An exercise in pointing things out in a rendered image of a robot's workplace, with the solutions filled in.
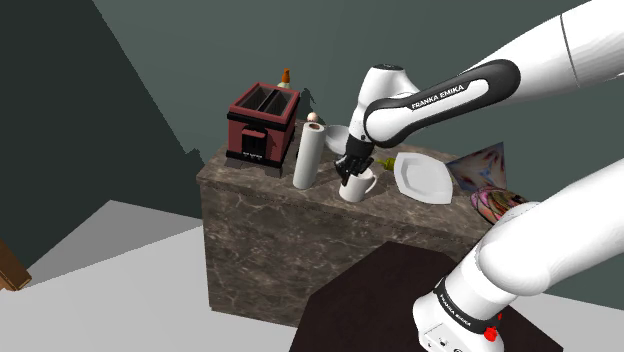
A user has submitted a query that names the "white bowl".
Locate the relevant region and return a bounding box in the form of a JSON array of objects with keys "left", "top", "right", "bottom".
[{"left": 324, "top": 124, "right": 352, "bottom": 156}]

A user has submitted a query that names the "white mug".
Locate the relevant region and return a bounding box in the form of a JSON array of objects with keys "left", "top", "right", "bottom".
[{"left": 338, "top": 167, "right": 379, "bottom": 204}]

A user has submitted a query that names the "white paper towel roll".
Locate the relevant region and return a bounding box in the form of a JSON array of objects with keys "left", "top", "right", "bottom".
[{"left": 292, "top": 121, "right": 327, "bottom": 191}]

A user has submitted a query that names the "white angular plate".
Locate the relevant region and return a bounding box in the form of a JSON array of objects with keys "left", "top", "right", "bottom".
[{"left": 393, "top": 151, "right": 455, "bottom": 206}]

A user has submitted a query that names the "red and black toaster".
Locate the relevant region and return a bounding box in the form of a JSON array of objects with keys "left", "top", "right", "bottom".
[{"left": 225, "top": 81, "right": 301, "bottom": 178}]

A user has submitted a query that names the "colourful patterned square plate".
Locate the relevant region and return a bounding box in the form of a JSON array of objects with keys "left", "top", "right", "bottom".
[{"left": 445, "top": 141, "right": 509, "bottom": 193}]

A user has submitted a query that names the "brown marble counter block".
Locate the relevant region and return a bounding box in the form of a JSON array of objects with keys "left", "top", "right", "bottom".
[{"left": 195, "top": 120, "right": 495, "bottom": 328}]

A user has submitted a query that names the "colourful patterned bowl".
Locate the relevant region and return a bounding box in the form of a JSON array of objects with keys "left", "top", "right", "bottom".
[{"left": 469, "top": 184, "right": 531, "bottom": 226}]

